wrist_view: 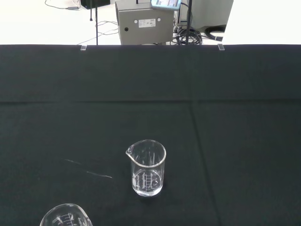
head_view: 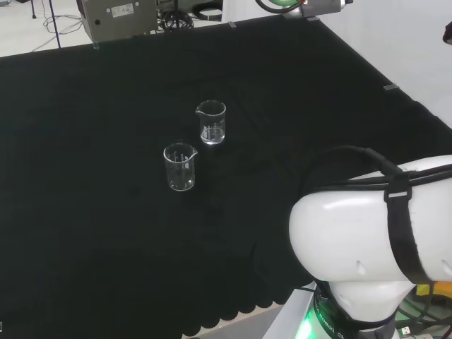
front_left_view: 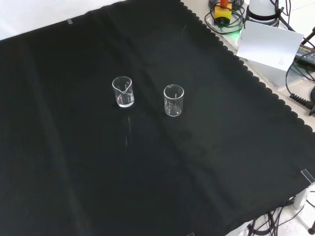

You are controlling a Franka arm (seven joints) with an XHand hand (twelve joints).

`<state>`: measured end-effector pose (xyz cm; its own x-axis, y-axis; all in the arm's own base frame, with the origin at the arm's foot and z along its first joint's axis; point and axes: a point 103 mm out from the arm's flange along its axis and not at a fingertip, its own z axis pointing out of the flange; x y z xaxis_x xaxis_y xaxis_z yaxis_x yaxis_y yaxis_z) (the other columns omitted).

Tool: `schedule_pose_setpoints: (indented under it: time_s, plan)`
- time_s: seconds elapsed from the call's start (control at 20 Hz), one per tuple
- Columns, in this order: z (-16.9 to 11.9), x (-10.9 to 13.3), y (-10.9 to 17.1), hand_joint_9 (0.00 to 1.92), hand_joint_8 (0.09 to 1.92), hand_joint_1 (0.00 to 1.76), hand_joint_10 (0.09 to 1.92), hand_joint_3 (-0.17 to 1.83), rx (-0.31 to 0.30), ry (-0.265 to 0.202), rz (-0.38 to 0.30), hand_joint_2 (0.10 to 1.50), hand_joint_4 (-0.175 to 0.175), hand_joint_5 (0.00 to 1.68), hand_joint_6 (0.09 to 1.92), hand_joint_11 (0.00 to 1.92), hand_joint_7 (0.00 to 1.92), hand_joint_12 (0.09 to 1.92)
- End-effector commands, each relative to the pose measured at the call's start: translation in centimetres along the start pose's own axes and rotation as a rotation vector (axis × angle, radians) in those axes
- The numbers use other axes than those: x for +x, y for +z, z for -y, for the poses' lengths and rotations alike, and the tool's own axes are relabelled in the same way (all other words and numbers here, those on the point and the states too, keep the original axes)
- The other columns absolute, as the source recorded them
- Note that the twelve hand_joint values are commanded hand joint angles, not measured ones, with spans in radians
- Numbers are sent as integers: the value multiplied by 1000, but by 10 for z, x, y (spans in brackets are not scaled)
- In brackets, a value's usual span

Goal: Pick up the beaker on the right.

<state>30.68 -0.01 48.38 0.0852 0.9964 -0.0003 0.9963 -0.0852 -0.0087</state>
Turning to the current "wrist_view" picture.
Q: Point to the black bench cloth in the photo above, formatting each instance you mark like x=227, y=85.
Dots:
x=211, y=117

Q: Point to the clear glass rod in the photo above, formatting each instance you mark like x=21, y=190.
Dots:
x=103, y=175

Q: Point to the grey metal cabinet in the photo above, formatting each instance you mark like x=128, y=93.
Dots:
x=141, y=33

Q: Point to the clear cloth clip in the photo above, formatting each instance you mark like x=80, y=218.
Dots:
x=83, y=48
x=221, y=47

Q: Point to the thin black tripod pole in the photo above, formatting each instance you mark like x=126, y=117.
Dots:
x=96, y=28

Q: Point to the thick black stand pole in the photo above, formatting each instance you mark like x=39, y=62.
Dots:
x=188, y=18

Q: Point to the tablet screen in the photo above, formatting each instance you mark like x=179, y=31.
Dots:
x=165, y=3

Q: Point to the pale cabinet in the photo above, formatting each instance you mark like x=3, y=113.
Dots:
x=207, y=11

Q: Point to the black box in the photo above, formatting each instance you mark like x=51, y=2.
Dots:
x=101, y=2

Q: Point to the grey power adapter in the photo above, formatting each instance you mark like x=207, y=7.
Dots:
x=73, y=8

